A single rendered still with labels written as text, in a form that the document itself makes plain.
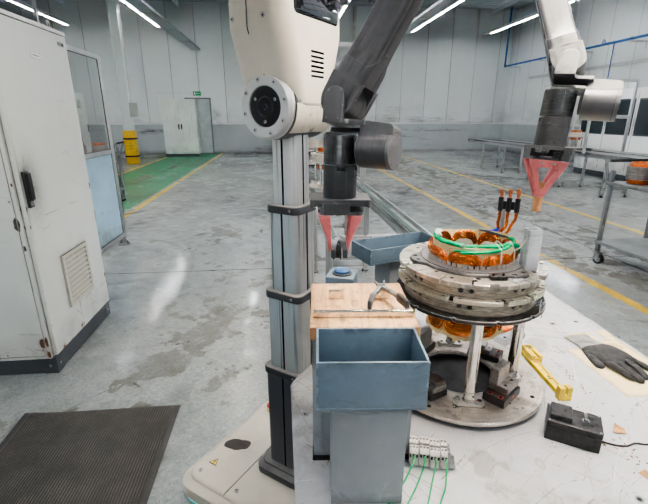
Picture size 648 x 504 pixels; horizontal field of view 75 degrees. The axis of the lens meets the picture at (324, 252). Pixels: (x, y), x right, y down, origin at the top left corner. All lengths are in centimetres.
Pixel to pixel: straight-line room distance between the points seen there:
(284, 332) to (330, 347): 55
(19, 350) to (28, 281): 43
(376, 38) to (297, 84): 40
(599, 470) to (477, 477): 23
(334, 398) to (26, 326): 237
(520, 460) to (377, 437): 34
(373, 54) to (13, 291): 242
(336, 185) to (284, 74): 43
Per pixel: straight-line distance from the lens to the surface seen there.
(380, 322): 75
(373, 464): 78
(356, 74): 70
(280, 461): 158
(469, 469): 93
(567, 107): 94
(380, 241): 127
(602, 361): 136
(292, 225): 115
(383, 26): 71
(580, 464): 102
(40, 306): 278
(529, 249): 97
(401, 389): 67
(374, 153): 66
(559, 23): 106
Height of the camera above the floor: 141
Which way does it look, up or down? 18 degrees down
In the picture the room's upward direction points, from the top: straight up
